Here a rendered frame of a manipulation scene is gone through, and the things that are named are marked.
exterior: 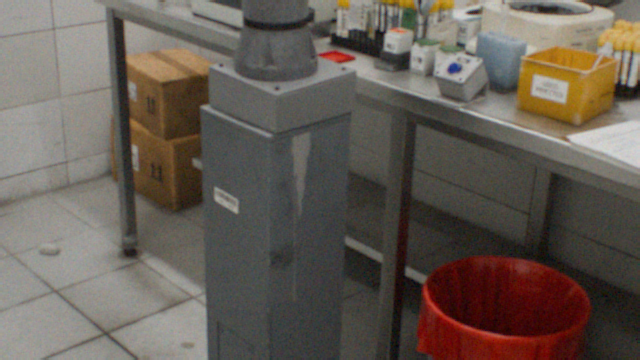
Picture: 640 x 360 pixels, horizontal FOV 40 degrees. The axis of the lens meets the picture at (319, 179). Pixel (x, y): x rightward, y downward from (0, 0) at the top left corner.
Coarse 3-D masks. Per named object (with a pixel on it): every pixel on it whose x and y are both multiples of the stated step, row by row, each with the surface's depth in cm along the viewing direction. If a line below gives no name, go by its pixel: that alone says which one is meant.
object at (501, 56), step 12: (480, 36) 175; (492, 36) 173; (504, 36) 174; (480, 48) 176; (492, 48) 173; (504, 48) 171; (516, 48) 169; (492, 60) 174; (504, 60) 171; (516, 60) 170; (492, 72) 175; (504, 72) 172; (516, 72) 172; (492, 84) 174; (504, 84) 173; (516, 84) 173
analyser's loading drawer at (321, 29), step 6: (312, 12) 203; (312, 18) 203; (312, 24) 196; (318, 24) 198; (324, 24) 199; (330, 24) 200; (312, 30) 197; (318, 30) 198; (324, 30) 199; (312, 36) 197; (318, 36) 199; (324, 36) 200
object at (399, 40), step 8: (392, 32) 184; (400, 32) 184; (408, 32) 184; (384, 40) 185; (392, 40) 184; (400, 40) 183; (408, 40) 185; (384, 48) 186; (392, 48) 184; (400, 48) 184; (408, 48) 186
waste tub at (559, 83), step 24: (552, 48) 167; (528, 72) 159; (552, 72) 156; (576, 72) 153; (600, 72) 156; (528, 96) 161; (552, 96) 157; (576, 96) 154; (600, 96) 159; (576, 120) 155
